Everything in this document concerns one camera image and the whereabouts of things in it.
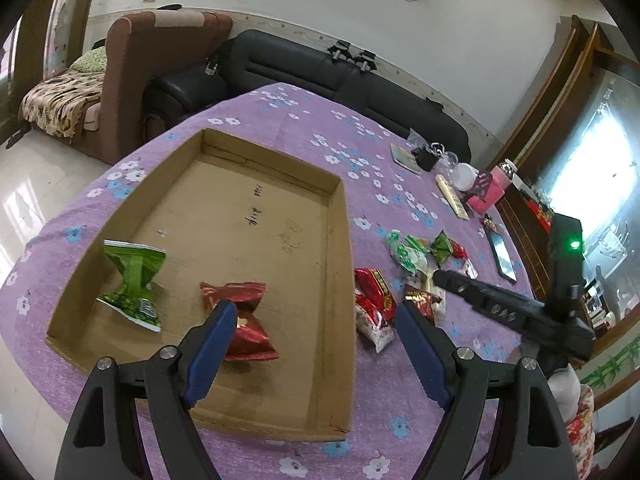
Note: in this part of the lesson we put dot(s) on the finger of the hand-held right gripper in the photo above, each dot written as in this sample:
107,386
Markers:
457,286

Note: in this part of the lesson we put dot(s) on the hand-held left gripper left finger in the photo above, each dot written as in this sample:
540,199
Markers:
212,350

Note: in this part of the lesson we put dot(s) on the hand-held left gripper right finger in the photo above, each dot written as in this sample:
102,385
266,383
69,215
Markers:
422,355

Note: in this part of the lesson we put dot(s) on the small dark red snack packet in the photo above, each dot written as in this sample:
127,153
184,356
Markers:
422,302

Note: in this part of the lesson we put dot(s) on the large dark red snack packet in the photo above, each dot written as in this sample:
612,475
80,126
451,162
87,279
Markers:
250,335

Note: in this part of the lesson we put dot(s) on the dark green snack packet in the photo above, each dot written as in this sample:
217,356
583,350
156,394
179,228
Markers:
442,246

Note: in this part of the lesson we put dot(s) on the pale green snack packet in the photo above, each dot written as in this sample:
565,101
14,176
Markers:
419,256

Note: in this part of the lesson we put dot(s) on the clear green pastry packet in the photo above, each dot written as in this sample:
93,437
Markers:
399,250

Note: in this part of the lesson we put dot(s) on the red packet gold label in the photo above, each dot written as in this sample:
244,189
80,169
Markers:
371,287

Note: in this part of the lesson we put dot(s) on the large green snack packet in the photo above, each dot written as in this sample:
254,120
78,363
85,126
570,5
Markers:
132,275

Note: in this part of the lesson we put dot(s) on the cardboard box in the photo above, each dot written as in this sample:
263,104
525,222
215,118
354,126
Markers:
240,210

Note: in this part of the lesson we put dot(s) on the person's right forearm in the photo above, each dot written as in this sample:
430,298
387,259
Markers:
584,430

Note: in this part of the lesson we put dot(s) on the small red candy packet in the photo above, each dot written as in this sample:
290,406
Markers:
459,251

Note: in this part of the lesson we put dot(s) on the black smartphone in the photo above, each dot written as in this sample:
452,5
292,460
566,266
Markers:
501,256

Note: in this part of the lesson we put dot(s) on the red patterned small packet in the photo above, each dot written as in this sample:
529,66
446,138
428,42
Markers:
491,221

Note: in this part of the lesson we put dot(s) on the long cream box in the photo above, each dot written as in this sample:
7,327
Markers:
452,198

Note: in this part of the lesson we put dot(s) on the dark perforated stand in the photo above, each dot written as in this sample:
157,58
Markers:
479,186

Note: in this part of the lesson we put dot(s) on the pink bottle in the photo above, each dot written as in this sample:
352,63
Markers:
495,190

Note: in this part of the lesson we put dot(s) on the white round jar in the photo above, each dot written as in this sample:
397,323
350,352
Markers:
464,176

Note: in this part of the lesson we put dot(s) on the clear glass cup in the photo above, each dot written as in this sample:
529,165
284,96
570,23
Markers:
450,161

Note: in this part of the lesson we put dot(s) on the small black box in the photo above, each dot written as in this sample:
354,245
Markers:
426,159

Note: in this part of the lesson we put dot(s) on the small booklet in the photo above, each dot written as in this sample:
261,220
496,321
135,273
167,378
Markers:
405,158

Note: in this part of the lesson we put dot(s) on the clear plastic bag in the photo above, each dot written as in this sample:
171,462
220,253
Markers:
416,137

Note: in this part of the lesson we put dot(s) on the purple floral tablecloth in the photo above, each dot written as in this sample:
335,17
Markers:
310,130

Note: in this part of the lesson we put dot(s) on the spare black gripper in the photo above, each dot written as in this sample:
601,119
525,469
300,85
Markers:
340,51
365,60

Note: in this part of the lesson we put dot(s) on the black leather sofa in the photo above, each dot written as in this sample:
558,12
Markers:
300,70

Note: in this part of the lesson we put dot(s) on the brown armchair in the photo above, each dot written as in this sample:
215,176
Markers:
125,85

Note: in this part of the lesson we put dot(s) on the black bag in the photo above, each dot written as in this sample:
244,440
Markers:
220,62

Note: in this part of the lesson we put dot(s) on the black slippers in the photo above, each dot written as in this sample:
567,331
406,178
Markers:
17,136

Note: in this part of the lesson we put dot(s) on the patterned beige blanket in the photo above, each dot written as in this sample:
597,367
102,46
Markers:
55,102

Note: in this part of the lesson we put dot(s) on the green pillow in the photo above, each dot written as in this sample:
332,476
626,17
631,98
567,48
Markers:
90,61

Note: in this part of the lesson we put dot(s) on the wooden glass door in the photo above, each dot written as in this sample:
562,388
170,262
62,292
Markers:
82,10

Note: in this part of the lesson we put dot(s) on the green bamboo wall sticker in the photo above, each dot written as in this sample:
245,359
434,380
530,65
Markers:
612,365

